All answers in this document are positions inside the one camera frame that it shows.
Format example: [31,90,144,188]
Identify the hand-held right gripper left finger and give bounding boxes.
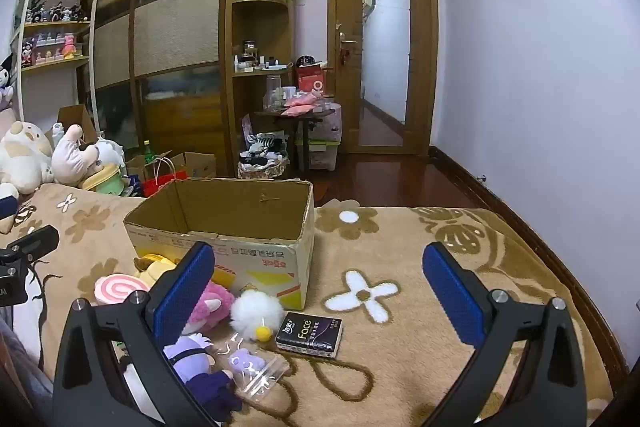
[52,241,216,427]

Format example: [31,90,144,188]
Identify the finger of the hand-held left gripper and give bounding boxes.
[6,225,61,261]

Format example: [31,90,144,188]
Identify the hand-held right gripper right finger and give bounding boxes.
[421,241,588,427]

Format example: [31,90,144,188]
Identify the yellow plush toy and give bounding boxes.
[132,256,237,295]

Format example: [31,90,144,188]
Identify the pink swirl lollipop plush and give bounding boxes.
[94,273,151,308]

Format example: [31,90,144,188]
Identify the white fluffy pompom keychain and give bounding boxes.
[229,289,287,342]

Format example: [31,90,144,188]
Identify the black tissue pack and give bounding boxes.
[275,313,344,361]

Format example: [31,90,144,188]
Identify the purple-haired plush doll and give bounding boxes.
[164,333,244,424]

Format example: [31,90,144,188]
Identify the cream and brown plush toy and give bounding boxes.
[0,120,55,204]

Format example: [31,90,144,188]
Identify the pink and white plush toy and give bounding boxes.
[51,123,101,188]

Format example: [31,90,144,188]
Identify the green and yellow toy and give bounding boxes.
[80,163,129,198]

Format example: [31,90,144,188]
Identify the clear bag with purple charm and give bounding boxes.
[219,336,291,406]

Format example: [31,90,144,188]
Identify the beige floral blanket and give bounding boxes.
[0,183,617,427]

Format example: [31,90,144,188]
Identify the red paper bag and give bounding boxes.
[141,156,190,198]

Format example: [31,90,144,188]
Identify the brown cardboard box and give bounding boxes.
[184,151,217,180]
[56,104,99,146]

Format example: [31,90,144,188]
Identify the wicker basket of socks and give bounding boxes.
[237,132,290,180]

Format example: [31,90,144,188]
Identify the black and white plush doll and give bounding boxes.
[0,52,22,114]

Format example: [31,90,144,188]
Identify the clear plastic storage bin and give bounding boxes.
[295,102,344,172]

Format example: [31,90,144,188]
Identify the small dark side table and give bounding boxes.
[253,106,336,174]

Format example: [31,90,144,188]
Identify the pink packets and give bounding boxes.
[279,94,322,117]

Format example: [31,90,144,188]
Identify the clear plastic jar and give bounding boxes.
[265,76,286,110]

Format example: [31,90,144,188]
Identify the row of small figurines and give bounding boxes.
[20,0,87,68]

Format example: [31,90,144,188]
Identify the red shopping bag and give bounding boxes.
[295,64,334,98]

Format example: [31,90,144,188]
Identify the wooden wardrobe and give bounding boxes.
[82,0,297,180]

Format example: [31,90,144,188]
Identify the wooden corner shelf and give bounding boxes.
[229,0,297,178]

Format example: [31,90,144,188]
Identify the wooden door with glass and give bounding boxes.
[327,0,441,156]

